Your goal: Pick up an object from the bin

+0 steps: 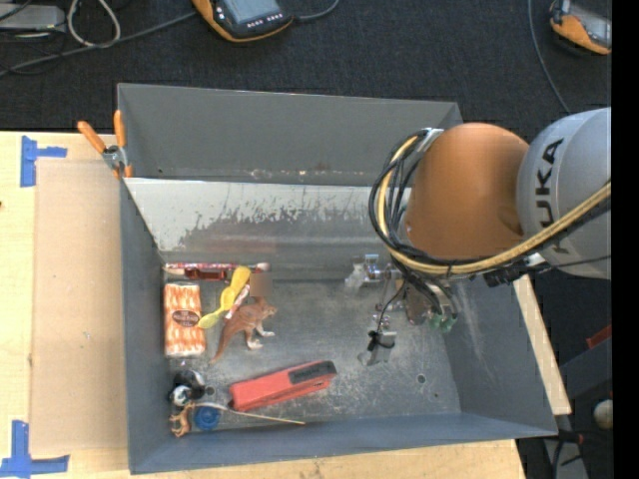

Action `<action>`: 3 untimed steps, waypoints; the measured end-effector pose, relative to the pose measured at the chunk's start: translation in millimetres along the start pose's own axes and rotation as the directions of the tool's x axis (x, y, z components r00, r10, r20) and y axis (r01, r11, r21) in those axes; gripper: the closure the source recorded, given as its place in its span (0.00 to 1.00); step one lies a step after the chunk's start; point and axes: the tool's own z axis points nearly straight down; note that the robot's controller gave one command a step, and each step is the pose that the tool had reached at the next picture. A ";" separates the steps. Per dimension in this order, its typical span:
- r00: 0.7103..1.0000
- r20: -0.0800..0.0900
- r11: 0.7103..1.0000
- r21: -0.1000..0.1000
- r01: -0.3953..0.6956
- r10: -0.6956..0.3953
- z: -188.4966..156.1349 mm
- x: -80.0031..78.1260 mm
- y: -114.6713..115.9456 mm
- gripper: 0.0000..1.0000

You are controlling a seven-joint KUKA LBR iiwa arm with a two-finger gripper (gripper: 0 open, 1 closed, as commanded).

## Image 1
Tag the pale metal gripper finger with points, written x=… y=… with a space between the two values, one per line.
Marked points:
x=375 y=354
x=360 y=276

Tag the red and black stapler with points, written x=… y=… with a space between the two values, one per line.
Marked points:
x=279 y=384

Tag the thin wooden stick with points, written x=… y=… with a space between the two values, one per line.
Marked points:
x=269 y=418

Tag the brown toy dinosaur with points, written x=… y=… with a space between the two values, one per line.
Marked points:
x=238 y=323

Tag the yellow toy banana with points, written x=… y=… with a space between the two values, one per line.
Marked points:
x=230 y=295

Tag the grey metal bin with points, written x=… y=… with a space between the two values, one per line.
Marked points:
x=299 y=133

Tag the red shiny flat packet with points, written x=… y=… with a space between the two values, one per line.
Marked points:
x=199 y=269

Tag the blue round cap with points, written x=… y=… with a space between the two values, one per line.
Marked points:
x=205 y=417

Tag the orange and white packet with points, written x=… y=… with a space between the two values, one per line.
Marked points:
x=184 y=335

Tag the black and white toy animal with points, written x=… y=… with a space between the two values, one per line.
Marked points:
x=186 y=386

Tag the small brown toy deer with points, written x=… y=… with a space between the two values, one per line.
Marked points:
x=181 y=421

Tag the brown cardboard board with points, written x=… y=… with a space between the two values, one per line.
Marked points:
x=75 y=292

